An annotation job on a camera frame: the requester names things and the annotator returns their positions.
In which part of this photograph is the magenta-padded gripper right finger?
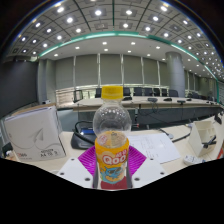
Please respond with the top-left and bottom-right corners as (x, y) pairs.
(127, 145), (168, 189)

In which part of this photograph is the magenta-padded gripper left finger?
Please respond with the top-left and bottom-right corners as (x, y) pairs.
(57, 145), (100, 190)

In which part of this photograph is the yellow-capped orange-label drink bottle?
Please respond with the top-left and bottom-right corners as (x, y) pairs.
(92, 85), (133, 185)

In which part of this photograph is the white paper sheet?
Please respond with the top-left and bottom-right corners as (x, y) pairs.
(128, 133), (182, 164)

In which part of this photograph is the black desktop console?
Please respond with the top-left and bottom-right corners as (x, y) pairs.
(70, 120), (98, 150)

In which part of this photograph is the flat round red coaster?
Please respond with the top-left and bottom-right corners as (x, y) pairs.
(99, 180), (129, 191)

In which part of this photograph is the white remote control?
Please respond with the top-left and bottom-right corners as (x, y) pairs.
(183, 154), (206, 167)

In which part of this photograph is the white cardboard paper box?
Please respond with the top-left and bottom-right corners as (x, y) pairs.
(3, 103), (67, 163)

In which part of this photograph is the small open white box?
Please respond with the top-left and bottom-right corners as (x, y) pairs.
(188, 119), (218, 158)

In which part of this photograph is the long curved conference desk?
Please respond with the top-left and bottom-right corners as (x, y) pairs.
(56, 95), (224, 131)

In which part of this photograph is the group of black office chairs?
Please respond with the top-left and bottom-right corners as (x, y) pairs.
(73, 86), (181, 101)

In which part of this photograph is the group of ceiling lights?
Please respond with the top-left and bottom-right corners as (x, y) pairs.
(9, 3), (224, 78)

